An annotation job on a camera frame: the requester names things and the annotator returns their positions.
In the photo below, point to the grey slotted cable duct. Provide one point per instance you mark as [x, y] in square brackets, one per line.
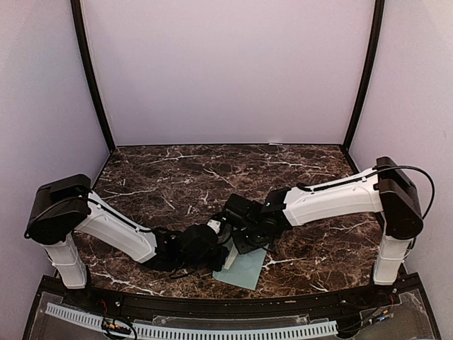
[185, 328]

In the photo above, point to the black front table rail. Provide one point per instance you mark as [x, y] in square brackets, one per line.
[342, 303]

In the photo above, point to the right black frame post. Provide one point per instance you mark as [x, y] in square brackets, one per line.
[375, 30]

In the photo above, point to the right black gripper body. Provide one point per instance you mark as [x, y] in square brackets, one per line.
[253, 240]

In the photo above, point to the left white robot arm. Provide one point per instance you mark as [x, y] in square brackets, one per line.
[68, 205]

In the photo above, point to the beige ornate letter paper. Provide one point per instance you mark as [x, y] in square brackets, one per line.
[233, 253]

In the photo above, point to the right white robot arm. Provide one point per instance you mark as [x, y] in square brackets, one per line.
[385, 188]

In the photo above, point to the teal green envelope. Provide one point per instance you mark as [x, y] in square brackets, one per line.
[245, 271]

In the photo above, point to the left black frame post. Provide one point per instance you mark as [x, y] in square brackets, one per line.
[82, 40]

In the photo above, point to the black frame post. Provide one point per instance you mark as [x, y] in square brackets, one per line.
[375, 30]
[82, 40]

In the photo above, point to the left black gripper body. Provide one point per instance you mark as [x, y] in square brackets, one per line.
[216, 264]

